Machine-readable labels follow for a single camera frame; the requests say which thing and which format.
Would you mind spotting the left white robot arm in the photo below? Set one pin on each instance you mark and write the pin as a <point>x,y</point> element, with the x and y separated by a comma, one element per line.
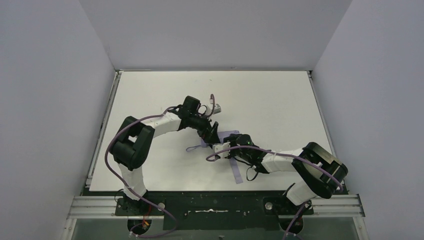
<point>131,145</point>

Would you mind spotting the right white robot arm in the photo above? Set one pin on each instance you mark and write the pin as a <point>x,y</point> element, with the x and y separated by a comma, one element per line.
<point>310,162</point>

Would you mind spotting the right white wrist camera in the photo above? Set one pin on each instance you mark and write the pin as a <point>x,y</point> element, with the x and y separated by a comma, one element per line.
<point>222,150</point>

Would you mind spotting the lavender folding umbrella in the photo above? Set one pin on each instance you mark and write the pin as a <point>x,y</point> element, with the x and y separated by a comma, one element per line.
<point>232,161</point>

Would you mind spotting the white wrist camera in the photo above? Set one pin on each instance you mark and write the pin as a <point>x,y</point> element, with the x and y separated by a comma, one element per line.
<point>211,109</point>
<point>222,150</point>

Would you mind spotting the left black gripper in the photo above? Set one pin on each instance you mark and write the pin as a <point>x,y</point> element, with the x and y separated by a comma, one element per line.
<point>208,131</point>

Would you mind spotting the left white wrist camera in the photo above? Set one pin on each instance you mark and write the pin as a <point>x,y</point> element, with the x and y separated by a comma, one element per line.
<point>211,109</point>

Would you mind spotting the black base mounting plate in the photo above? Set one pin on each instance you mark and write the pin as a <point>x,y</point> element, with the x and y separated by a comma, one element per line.
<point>213,210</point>

